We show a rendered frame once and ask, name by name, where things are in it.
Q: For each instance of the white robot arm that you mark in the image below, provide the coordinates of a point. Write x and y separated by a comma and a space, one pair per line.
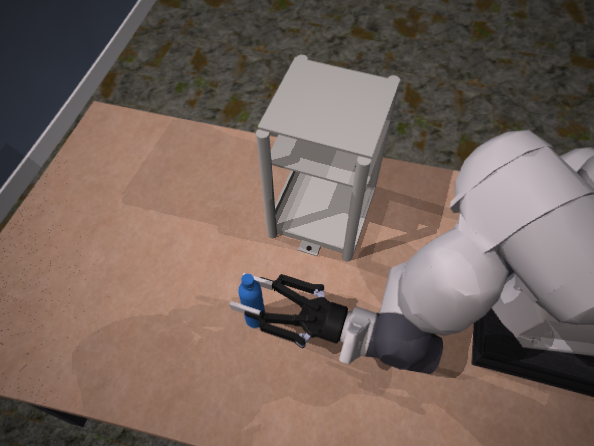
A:
517, 198

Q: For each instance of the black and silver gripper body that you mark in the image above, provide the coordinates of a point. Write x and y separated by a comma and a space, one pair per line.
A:
330, 328

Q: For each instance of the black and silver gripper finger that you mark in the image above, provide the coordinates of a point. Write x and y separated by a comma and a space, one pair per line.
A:
279, 286
265, 318

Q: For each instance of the grey shelving unit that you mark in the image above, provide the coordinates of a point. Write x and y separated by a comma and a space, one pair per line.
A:
339, 109

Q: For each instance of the blue bottle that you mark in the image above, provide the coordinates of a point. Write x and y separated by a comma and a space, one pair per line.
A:
250, 294

